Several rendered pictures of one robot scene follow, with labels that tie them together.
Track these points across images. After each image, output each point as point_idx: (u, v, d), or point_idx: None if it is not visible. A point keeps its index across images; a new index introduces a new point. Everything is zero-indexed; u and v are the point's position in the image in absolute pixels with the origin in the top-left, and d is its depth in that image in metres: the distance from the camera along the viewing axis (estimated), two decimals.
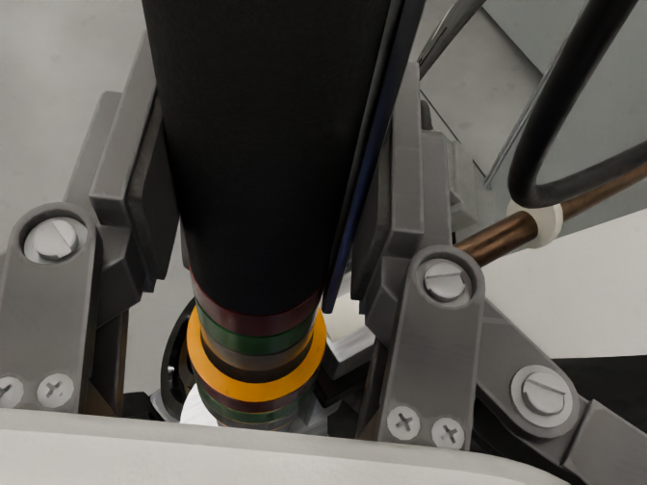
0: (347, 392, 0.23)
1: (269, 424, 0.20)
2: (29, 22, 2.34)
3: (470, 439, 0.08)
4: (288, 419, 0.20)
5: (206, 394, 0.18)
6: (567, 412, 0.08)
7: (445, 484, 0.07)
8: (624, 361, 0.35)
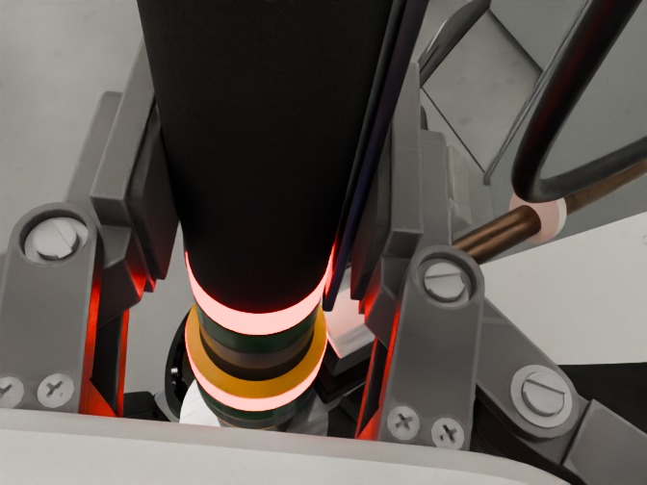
0: (348, 388, 0.23)
1: (269, 421, 0.19)
2: (31, 17, 2.35)
3: (470, 439, 0.08)
4: (289, 416, 0.20)
5: (206, 391, 0.18)
6: (567, 412, 0.08)
7: (445, 484, 0.07)
8: (603, 369, 0.37)
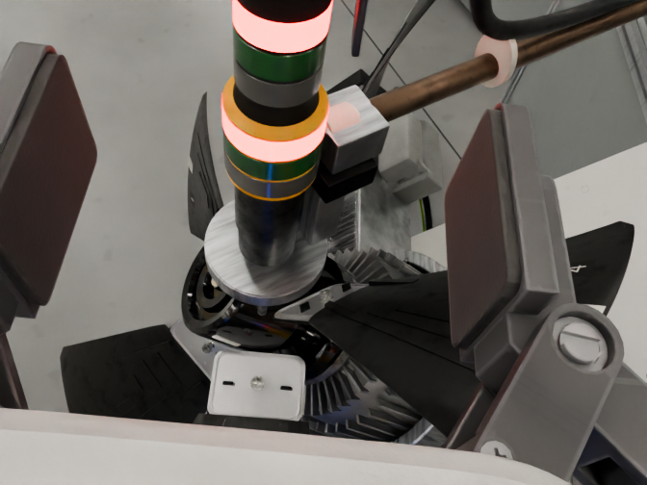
0: (344, 187, 0.29)
1: (284, 186, 0.25)
2: (30, 20, 2.44)
3: None
4: (298, 186, 0.26)
5: (236, 150, 0.24)
6: None
7: (445, 484, 0.07)
8: None
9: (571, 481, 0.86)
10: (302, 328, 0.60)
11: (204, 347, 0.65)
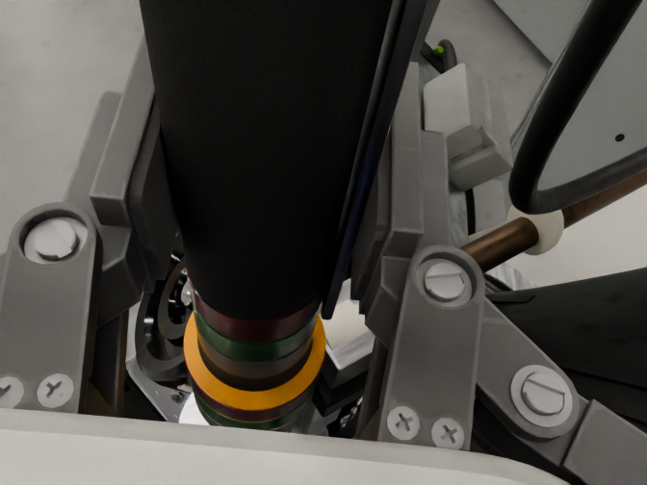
0: (347, 400, 0.23)
1: None
2: (19, 8, 2.25)
3: (470, 439, 0.08)
4: (287, 427, 0.20)
5: (203, 402, 0.18)
6: (567, 412, 0.08)
7: (445, 484, 0.07)
8: None
9: None
10: None
11: (175, 395, 0.43)
